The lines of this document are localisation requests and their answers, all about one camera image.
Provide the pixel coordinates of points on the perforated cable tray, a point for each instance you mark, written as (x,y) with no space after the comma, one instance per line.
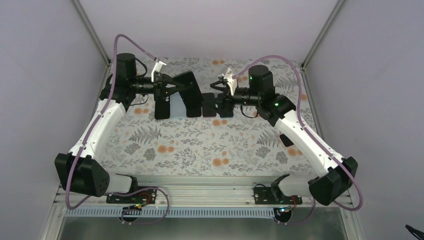
(176,212)

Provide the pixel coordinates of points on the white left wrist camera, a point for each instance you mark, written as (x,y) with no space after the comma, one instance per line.
(156,69)

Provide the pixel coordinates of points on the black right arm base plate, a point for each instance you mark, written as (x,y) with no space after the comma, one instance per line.
(267,195)

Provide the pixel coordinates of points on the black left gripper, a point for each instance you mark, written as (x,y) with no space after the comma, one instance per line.
(160,83)

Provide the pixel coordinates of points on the floral patterned table mat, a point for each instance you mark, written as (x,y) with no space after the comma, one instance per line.
(241,145)

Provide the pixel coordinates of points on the aluminium left corner post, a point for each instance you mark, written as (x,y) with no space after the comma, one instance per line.
(91,31)

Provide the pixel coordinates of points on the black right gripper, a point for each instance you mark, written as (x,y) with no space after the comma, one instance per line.
(226,90)

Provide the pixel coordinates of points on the aluminium corner post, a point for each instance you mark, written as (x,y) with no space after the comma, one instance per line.
(91,31)
(323,32)

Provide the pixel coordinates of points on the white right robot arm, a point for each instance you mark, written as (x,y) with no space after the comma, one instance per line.
(334,173)

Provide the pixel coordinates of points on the light blue case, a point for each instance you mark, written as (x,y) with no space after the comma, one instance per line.
(177,106)

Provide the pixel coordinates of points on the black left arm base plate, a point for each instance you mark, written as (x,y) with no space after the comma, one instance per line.
(142,195)

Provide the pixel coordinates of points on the aluminium right corner post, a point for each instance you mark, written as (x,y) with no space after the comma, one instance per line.
(323,32)

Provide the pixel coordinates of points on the black phone without case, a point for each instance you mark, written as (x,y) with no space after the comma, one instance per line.
(192,97)

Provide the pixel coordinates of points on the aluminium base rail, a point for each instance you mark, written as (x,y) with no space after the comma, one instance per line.
(205,191)

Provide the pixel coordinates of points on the black phone case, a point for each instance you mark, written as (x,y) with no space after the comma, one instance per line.
(194,113)

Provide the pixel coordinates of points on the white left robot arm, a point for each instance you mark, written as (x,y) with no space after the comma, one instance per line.
(78,170)

